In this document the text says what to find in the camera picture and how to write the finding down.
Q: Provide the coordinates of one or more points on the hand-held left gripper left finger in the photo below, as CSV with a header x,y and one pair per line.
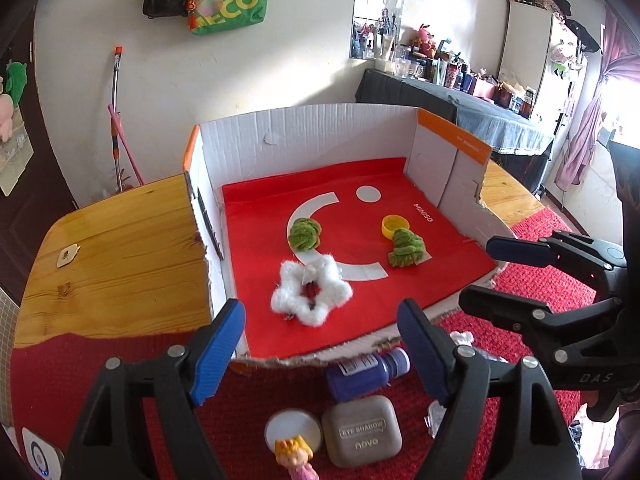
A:
x,y
220,355

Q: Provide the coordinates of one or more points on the large green chenille tree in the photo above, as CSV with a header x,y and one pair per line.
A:
x,y
407,250

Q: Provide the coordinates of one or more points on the clear plastic box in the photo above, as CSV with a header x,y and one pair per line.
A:
x,y
436,420

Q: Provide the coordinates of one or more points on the small white device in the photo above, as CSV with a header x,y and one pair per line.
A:
x,y
37,455

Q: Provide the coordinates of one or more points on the wall mirror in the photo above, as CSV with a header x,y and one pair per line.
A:
x,y
380,0

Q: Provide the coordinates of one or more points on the white fluffy plush toy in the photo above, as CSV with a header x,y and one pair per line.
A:
x,y
290,300

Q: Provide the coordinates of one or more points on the orange cardboard box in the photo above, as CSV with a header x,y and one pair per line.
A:
x,y
310,135

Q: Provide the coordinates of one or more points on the pink rabbit plush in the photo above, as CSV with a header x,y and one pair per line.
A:
x,y
425,37

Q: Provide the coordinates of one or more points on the cloth-covered side table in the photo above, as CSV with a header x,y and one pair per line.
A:
x,y
450,105

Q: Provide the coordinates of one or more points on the pink curtain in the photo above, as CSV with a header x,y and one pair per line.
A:
x,y
595,120

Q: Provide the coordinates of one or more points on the red tassel charm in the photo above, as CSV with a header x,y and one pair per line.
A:
x,y
192,20

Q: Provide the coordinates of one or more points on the blue bottle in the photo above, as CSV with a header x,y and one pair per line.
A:
x,y
350,380

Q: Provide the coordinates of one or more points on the yellow bottle cap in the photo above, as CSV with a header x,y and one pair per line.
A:
x,y
387,230

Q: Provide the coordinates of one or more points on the white wardrobe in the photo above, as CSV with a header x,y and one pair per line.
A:
x,y
525,50

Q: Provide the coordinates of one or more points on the blonde doll figurine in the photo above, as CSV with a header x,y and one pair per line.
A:
x,y
295,455

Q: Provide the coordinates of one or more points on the grey eye shadow case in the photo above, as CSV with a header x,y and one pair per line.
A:
x,y
360,440

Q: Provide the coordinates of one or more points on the pink plush toy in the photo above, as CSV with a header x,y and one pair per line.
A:
x,y
5,115

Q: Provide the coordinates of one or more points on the red paper bag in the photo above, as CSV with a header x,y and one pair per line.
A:
x,y
425,285

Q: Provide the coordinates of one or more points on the green plush toy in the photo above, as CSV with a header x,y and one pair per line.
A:
x,y
16,80

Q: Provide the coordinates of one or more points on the small green chenille ball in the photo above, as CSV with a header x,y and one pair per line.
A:
x,y
305,235

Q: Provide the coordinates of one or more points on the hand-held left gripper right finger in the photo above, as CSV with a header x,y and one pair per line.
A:
x,y
425,355

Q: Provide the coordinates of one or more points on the cluttered side table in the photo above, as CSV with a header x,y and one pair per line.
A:
x,y
460,77

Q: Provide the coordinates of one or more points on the metal mop pole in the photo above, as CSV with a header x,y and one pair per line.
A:
x,y
116,110

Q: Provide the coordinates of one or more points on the small wooden tag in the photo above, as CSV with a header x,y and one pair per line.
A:
x,y
67,256

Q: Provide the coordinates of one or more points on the dark brown door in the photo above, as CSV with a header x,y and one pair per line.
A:
x,y
45,170

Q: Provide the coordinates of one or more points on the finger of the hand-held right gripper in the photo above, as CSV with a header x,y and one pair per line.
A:
x,y
520,251
500,304

